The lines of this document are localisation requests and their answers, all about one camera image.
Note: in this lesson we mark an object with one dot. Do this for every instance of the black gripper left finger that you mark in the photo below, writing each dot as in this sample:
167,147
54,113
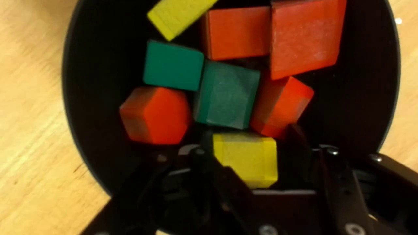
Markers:
220,187

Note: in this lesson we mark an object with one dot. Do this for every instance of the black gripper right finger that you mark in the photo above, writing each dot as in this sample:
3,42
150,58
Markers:
320,169

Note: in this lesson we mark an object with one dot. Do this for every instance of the red hexagonal block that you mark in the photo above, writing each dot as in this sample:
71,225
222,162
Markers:
156,115

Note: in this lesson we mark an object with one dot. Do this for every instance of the yellow cube in bowl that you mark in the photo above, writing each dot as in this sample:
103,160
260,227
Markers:
254,158

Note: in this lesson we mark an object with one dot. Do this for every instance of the black bowl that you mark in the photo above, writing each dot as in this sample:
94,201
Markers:
353,106

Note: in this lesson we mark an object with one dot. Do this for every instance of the red cube in bowl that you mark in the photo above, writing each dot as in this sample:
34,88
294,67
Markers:
280,103

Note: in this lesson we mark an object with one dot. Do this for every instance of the yellow block in bowl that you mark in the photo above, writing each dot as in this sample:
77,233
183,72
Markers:
171,17

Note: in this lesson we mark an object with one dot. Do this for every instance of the dark green cube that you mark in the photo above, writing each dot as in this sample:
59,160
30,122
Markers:
226,96

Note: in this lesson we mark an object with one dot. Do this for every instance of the large red cube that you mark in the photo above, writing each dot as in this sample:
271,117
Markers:
306,36

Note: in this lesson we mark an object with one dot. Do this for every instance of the orange-red cube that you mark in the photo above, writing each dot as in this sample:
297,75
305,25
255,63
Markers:
237,33

